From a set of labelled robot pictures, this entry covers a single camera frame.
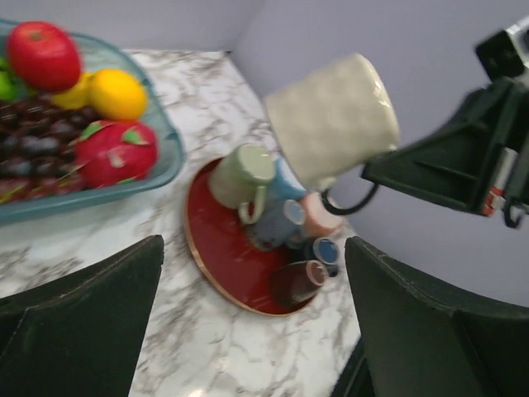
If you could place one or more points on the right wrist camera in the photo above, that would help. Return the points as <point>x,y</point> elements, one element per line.
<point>505,53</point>

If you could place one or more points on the light green mug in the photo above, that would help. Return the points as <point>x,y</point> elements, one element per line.
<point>240,180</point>

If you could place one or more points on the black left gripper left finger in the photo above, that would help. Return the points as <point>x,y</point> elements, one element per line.
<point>81,335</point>

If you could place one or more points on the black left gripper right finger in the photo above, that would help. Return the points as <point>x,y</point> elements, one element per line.
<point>421,336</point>

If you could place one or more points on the red grape bunch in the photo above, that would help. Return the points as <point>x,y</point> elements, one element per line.
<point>23,189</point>

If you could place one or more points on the dark purple grape bunch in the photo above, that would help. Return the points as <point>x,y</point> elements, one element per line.
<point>37,137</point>

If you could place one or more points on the red round tray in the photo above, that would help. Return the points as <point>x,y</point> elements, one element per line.
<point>224,254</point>

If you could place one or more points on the green lime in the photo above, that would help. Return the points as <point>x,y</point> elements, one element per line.
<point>8,89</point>

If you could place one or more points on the brown mug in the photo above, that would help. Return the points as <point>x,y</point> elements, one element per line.
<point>297,282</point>

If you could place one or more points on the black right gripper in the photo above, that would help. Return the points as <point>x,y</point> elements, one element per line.
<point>479,158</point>

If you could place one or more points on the yellow pear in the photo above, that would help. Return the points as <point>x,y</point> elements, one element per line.
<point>76,97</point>

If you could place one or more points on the dark blue mug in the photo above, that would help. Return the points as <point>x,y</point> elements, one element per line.
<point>324,250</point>

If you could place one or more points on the red apple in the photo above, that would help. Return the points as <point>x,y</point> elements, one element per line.
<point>44,56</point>

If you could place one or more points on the pink dragon fruit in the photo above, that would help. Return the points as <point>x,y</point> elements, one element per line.
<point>108,153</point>

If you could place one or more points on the teal plastic fruit tub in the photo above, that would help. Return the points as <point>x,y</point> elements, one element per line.
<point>97,54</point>

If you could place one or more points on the pink mug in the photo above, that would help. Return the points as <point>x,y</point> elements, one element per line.
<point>319,222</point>

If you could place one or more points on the light blue mug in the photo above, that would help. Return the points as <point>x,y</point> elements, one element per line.
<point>285,184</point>

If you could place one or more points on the yellow lemon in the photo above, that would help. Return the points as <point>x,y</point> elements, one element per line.
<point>117,95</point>

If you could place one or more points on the cream ceramic mug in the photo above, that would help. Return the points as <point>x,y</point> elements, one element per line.
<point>335,119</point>

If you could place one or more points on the grey blue mug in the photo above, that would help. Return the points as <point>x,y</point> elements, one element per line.
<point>277,224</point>

